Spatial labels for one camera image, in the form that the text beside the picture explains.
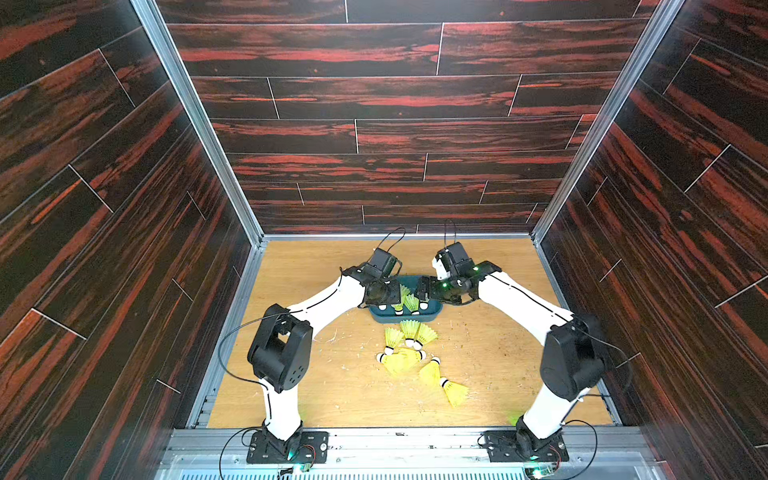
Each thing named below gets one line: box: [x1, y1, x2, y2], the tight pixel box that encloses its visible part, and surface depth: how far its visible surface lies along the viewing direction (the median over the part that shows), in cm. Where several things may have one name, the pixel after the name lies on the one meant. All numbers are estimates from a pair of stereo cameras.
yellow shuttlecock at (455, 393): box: [440, 377, 469, 407], surface depth 83 cm
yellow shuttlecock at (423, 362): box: [409, 350, 432, 371], surface depth 89 cm
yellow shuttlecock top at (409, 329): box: [400, 319, 421, 347], surface depth 93 cm
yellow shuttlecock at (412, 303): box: [403, 294, 420, 315], surface depth 98 cm
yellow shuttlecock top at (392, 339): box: [384, 328, 404, 356], surface depth 91 cm
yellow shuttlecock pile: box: [376, 348, 421, 378], surface depth 88 cm
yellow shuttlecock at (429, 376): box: [418, 356, 441, 388], surface depth 86 cm
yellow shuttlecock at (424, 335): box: [413, 322, 438, 351], surface depth 92 cm
